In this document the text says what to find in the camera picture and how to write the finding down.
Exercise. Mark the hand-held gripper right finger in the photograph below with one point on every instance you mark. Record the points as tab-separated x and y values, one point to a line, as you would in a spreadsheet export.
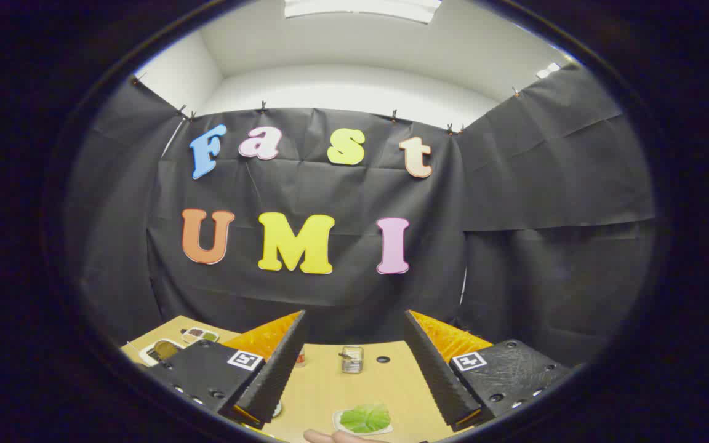
434	375

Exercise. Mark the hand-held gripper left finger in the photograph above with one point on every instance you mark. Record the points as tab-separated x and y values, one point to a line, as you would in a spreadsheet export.
280	369

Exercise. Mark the green lettuce leaf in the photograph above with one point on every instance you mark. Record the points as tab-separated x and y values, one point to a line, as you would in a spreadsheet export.
364	418

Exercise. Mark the small white square plate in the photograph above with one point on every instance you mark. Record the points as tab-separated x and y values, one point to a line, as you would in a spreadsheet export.
336	420

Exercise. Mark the white divided seed dish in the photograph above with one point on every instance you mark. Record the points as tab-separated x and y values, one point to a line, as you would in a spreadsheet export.
193	333

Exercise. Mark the white toaster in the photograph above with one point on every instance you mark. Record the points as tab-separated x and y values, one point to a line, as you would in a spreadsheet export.
145	355

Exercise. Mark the black backdrop cloth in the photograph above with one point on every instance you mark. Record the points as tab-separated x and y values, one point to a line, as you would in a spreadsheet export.
330	191

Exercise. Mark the ceiling light panel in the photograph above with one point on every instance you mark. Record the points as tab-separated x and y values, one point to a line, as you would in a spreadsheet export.
360	6

